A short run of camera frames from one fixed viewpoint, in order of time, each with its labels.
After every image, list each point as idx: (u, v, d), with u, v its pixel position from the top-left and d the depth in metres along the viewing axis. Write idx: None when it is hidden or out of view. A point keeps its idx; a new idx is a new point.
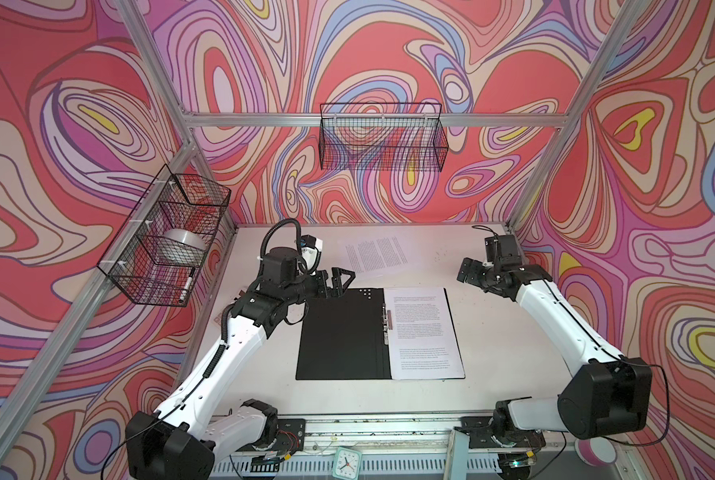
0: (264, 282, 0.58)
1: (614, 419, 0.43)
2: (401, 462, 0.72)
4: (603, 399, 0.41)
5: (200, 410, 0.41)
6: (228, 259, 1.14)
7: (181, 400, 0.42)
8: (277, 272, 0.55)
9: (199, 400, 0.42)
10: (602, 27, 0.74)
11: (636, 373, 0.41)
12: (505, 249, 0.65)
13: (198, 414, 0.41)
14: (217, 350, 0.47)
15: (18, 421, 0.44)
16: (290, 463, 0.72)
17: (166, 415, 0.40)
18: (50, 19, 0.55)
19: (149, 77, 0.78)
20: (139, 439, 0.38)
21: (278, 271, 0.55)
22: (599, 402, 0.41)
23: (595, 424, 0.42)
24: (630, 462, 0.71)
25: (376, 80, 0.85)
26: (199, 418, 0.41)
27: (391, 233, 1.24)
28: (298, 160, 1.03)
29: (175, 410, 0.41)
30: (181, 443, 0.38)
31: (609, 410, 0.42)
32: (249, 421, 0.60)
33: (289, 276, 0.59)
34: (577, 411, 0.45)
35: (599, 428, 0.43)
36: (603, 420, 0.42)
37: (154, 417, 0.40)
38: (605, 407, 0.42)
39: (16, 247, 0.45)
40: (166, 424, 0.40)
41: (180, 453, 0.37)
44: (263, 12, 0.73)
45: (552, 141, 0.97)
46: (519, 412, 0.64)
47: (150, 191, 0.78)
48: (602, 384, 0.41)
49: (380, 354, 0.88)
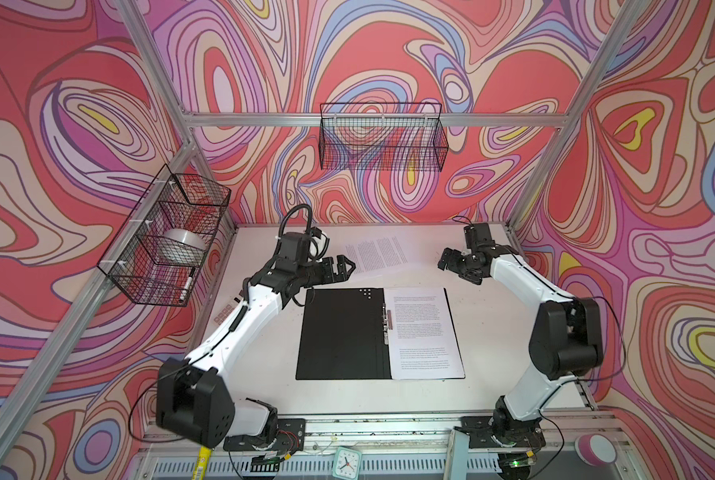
0: (279, 259, 0.64)
1: (576, 352, 0.49)
2: (402, 463, 0.72)
4: (562, 330, 0.49)
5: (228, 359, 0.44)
6: (228, 259, 1.14)
7: (209, 350, 0.45)
8: (293, 249, 0.62)
9: (226, 351, 0.45)
10: (602, 27, 0.74)
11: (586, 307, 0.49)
12: (480, 234, 0.75)
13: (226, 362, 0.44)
14: (243, 308, 0.52)
15: (18, 421, 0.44)
16: (289, 463, 0.72)
17: (196, 361, 0.43)
18: (50, 19, 0.55)
19: (149, 77, 0.78)
20: (171, 381, 0.42)
21: (294, 246, 0.62)
22: (557, 329, 0.49)
23: (558, 356, 0.49)
24: (630, 462, 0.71)
25: (376, 79, 0.85)
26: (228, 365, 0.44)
27: (391, 233, 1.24)
28: (298, 159, 1.03)
29: (204, 357, 0.44)
30: (211, 384, 0.41)
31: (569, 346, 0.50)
32: (249, 415, 0.58)
33: (303, 254, 0.65)
34: (542, 350, 0.51)
35: (565, 362, 0.49)
36: (566, 353, 0.49)
37: (183, 362, 0.43)
38: (564, 340, 0.49)
39: (16, 247, 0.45)
40: (195, 369, 0.45)
41: (210, 394, 0.41)
44: (263, 12, 0.73)
45: (552, 141, 0.97)
46: (516, 406, 0.64)
47: (150, 191, 0.78)
48: None
49: (380, 355, 0.88)
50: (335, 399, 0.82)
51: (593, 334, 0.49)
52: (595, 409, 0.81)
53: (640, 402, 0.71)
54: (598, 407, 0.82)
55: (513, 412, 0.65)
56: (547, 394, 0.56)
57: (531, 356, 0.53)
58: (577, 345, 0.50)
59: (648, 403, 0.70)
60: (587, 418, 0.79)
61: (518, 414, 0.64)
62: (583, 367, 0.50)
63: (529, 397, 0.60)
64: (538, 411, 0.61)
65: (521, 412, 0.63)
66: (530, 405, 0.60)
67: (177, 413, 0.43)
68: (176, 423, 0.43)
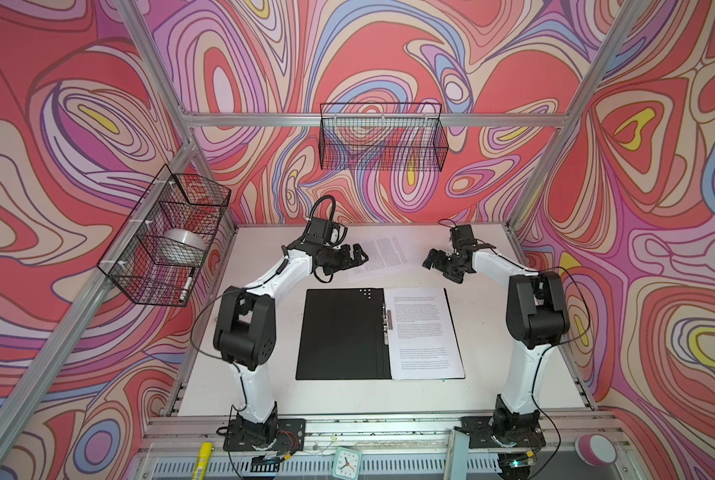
0: (309, 237, 0.76)
1: (544, 319, 0.56)
2: (402, 462, 0.72)
4: (530, 300, 0.56)
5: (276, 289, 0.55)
6: (228, 259, 1.14)
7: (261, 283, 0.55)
8: (320, 229, 0.75)
9: (274, 285, 0.56)
10: (602, 27, 0.74)
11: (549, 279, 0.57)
12: (463, 232, 0.84)
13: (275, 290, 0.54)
14: (285, 260, 0.63)
15: (18, 421, 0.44)
16: (290, 463, 0.72)
17: (252, 288, 0.54)
18: (50, 19, 0.55)
19: (149, 77, 0.78)
20: (232, 299, 0.52)
21: (322, 228, 0.75)
22: (527, 300, 0.56)
23: (529, 324, 0.55)
24: (630, 462, 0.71)
25: (377, 79, 0.85)
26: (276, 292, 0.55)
27: (391, 232, 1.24)
28: (298, 159, 1.03)
29: (258, 286, 0.55)
30: (267, 303, 0.51)
31: (538, 315, 0.56)
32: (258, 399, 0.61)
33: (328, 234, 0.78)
34: (515, 322, 0.58)
35: (535, 326, 0.55)
36: (535, 319, 0.56)
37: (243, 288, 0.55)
38: (533, 307, 0.56)
39: (15, 248, 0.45)
40: (251, 293, 0.54)
41: (266, 310, 0.50)
44: (263, 12, 0.73)
45: (552, 141, 0.97)
46: (511, 396, 0.66)
47: (150, 191, 0.78)
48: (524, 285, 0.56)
49: (380, 355, 0.88)
50: (335, 400, 0.82)
51: (558, 301, 0.56)
52: (595, 409, 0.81)
53: (640, 402, 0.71)
54: (598, 407, 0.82)
55: (511, 406, 0.66)
56: (533, 370, 0.60)
57: (509, 330, 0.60)
58: (546, 314, 0.56)
59: (648, 403, 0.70)
60: (587, 418, 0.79)
61: (518, 407, 0.64)
62: (552, 332, 0.56)
63: (519, 384, 0.63)
64: (531, 399, 0.63)
65: (518, 403, 0.64)
66: (522, 391, 0.63)
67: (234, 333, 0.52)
68: (228, 339, 0.52)
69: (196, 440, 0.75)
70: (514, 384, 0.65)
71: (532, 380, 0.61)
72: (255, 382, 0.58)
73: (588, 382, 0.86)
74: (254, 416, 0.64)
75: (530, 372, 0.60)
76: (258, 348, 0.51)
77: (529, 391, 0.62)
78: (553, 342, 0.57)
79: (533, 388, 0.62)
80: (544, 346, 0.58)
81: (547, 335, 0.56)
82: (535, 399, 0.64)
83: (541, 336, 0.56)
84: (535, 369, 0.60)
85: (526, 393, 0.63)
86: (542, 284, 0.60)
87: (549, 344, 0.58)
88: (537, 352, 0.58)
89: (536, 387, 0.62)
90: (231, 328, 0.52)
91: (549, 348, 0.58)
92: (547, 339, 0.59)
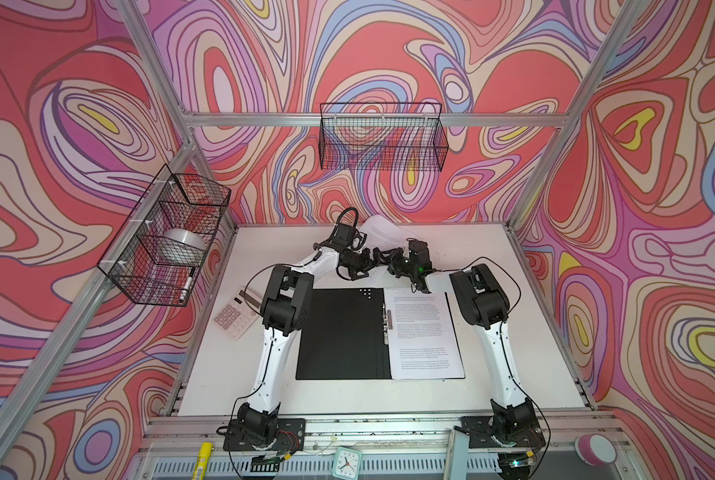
0: (335, 239, 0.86)
1: (488, 300, 0.66)
2: (402, 462, 0.72)
4: (469, 287, 0.68)
5: (315, 268, 0.69)
6: (228, 259, 1.14)
7: (298, 265, 0.68)
8: (345, 233, 0.89)
9: (313, 264, 0.70)
10: (602, 27, 0.74)
11: (480, 269, 0.70)
12: (421, 256, 0.91)
13: (315, 269, 0.68)
14: (319, 252, 0.77)
15: (16, 423, 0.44)
16: (290, 463, 0.72)
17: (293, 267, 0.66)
18: (49, 19, 0.55)
19: (149, 78, 0.78)
20: (279, 275, 0.64)
21: (347, 231, 0.89)
22: (466, 288, 0.67)
23: (480, 306, 0.65)
24: (630, 462, 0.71)
25: (376, 79, 0.85)
26: (315, 269, 0.68)
27: (371, 225, 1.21)
28: (298, 159, 1.03)
29: (298, 267, 0.67)
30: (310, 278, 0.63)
31: (482, 297, 0.67)
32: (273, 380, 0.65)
33: (353, 237, 0.92)
34: (466, 309, 0.68)
35: (484, 307, 0.65)
36: (482, 301, 0.66)
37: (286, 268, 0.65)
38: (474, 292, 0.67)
39: (16, 248, 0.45)
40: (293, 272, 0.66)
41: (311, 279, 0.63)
44: (263, 12, 0.73)
45: (552, 141, 0.97)
46: (497, 387, 0.69)
47: (150, 191, 0.78)
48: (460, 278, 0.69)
49: (380, 355, 0.88)
50: (335, 400, 0.82)
51: (492, 282, 0.68)
52: (595, 409, 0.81)
53: (640, 402, 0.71)
54: (598, 407, 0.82)
55: (502, 402, 0.67)
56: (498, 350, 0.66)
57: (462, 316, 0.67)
58: (489, 296, 0.67)
59: (647, 403, 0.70)
60: (587, 418, 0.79)
61: (507, 400, 0.66)
62: (497, 311, 0.66)
63: (498, 373, 0.67)
64: (516, 386, 0.66)
65: (506, 396, 0.66)
66: (503, 379, 0.66)
67: (277, 303, 0.64)
68: (273, 306, 0.64)
69: (196, 440, 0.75)
70: (497, 376, 0.68)
71: (505, 361, 0.66)
72: (282, 352, 0.65)
73: (588, 382, 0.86)
74: (264, 403, 0.66)
75: (506, 357, 0.66)
76: (296, 315, 0.62)
77: (510, 378, 0.66)
78: (503, 319, 0.67)
79: (511, 372, 0.66)
80: (497, 324, 0.66)
81: (495, 314, 0.66)
82: (519, 385, 0.67)
83: (490, 315, 0.65)
84: (501, 349, 0.66)
85: (508, 381, 0.66)
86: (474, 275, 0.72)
87: (502, 322, 0.67)
88: (495, 331, 0.66)
89: (513, 371, 0.66)
90: (275, 298, 0.64)
91: (502, 325, 0.66)
92: (497, 317, 0.67)
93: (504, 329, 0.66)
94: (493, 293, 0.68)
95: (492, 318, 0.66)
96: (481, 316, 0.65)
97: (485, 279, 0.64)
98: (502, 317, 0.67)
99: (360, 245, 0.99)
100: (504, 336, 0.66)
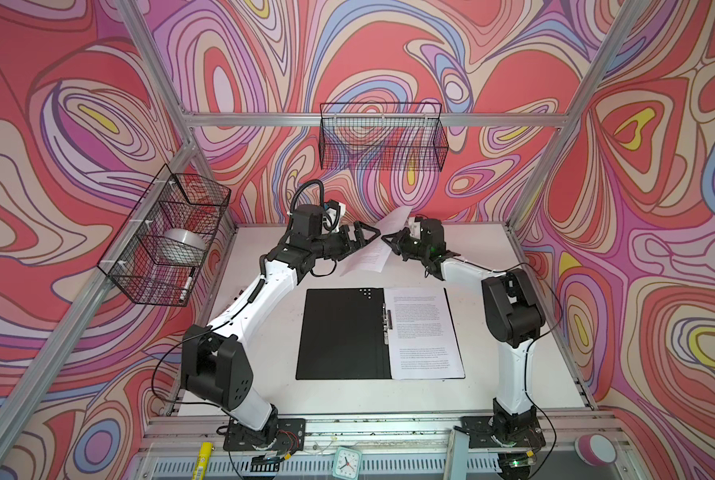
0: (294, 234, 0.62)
1: (523, 317, 0.57)
2: (402, 462, 0.72)
4: (505, 300, 0.56)
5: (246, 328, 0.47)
6: (228, 259, 1.14)
7: (230, 317, 0.48)
8: (306, 226, 0.60)
9: (246, 320, 0.48)
10: (602, 27, 0.74)
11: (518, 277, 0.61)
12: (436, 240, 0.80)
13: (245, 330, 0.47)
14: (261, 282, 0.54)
15: (17, 423, 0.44)
16: (290, 464, 0.72)
17: (218, 328, 0.46)
18: (50, 19, 0.55)
19: (149, 77, 0.78)
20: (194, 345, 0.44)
21: (307, 225, 0.61)
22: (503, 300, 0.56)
23: (511, 325, 0.56)
24: (630, 462, 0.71)
25: (376, 80, 0.85)
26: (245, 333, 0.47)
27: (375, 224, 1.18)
28: (298, 159, 1.03)
29: (225, 324, 0.47)
30: (231, 351, 0.43)
31: (518, 314, 0.56)
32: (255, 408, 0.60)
33: (315, 229, 0.64)
34: (497, 324, 0.59)
35: (517, 326, 0.56)
36: (515, 318, 0.56)
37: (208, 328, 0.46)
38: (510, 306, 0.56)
39: (16, 247, 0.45)
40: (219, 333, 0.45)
41: (230, 358, 0.42)
44: (263, 12, 0.73)
45: (552, 141, 0.97)
46: (508, 398, 0.66)
47: (150, 191, 0.78)
48: (496, 288, 0.57)
49: (380, 354, 0.88)
50: (335, 399, 0.82)
51: (529, 295, 0.57)
52: (595, 409, 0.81)
53: (640, 402, 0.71)
54: (598, 407, 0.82)
55: (508, 408, 0.66)
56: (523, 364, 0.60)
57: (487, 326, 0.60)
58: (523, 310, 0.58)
59: (647, 402, 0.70)
60: (587, 418, 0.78)
61: (515, 408, 0.64)
62: (530, 328, 0.56)
63: (514, 385, 0.63)
64: (526, 396, 0.63)
65: (516, 405, 0.64)
66: (517, 392, 0.63)
67: (199, 376, 0.46)
68: (196, 383, 0.46)
69: (196, 440, 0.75)
70: (508, 385, 0.65)
71: (523, 376, 0.61)
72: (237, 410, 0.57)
73: (588, 382, 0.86)
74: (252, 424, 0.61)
75: (521, 371, 0.60)
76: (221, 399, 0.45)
77: (523, 389, 0.62)
78: (534, 337, 0.59)
79: (526, 386, 0.62)
80: (526, 342, 0.59)
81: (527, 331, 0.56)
82: (529, 396, 0.64)
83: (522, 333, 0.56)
84: (522, 364, 0.60)
85: (521, 393, 0.63)
86: (512, 282, 0.61)
87: (531, 339, 0.59)
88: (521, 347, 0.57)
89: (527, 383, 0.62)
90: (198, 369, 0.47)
91: (531, 342, 0.59)
92: (528, 335, 0.57)
93: (531, 345, 0.58)
94: (527, 307, 0.58)
95: (524, 335, 0.56)
96: (511, 336, 0.56)
97: (523, 291, 0.61)
98: (534, 334, 0.57)
99: (336, 227, 0.71)
100: (530, 350, 0.59)
